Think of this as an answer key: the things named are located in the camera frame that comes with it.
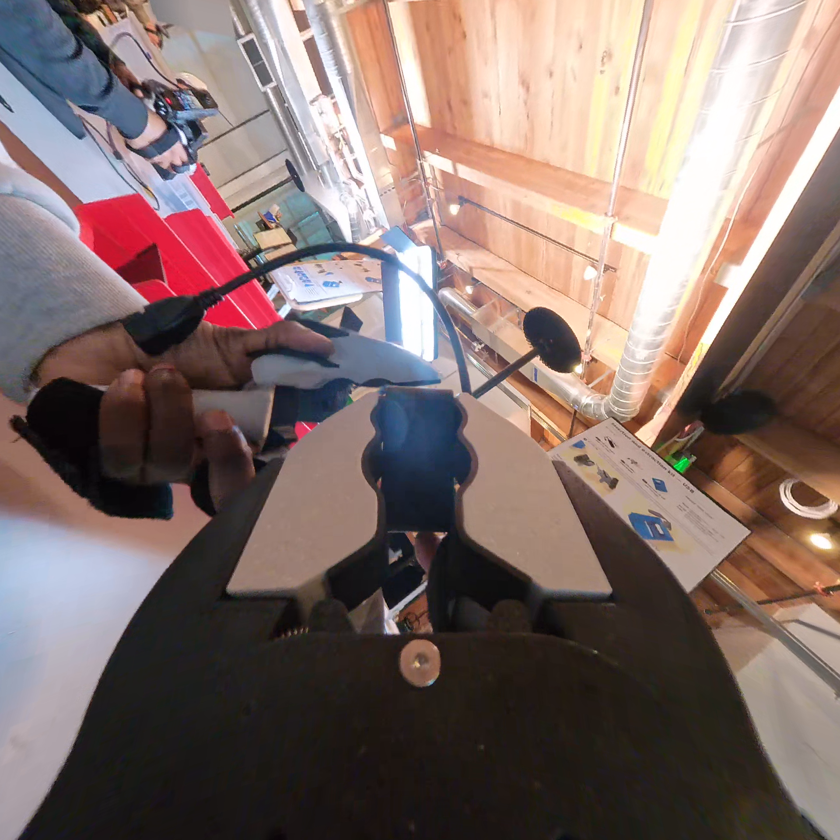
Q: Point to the led light panel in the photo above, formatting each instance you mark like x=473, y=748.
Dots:
x=417, y=295

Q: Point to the black fuzzy object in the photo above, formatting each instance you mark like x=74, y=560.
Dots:
x=735, y=410

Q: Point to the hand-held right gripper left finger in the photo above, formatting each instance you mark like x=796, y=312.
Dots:
x=315, y=512

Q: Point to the large silver round duct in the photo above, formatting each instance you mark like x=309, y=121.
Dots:
x=695, y=197

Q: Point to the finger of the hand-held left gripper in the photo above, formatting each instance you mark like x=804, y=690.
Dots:
x=387, y=367

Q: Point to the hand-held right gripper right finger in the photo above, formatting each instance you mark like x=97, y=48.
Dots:
x=525, y=512

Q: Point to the person's left forearm grey sleeve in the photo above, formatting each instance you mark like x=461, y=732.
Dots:
x=52, y=282

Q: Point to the white instruction poster board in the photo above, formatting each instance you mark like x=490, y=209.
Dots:
x=649, y=499

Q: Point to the white air vent grille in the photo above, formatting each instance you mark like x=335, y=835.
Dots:
x=253, y=59

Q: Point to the silver ventilation duct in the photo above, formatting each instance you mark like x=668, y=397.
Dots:
x=341, y=85
x=272, y=79

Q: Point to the rectangular metal duct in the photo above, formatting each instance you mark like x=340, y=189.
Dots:
x=485, y=321

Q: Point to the black video camera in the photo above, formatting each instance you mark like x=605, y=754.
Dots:
x=184, y=105

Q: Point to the small red plastic bin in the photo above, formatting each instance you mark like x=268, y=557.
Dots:
x=210, y=190

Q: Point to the black usb hub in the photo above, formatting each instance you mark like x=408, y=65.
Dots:
x=420, y=459

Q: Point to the black track light rail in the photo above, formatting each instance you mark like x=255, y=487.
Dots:
x=531, y=229

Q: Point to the green exit sign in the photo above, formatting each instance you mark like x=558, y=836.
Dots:
x=679, y=459

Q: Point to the large red plastic bin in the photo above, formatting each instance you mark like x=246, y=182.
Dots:
x=131, y=243

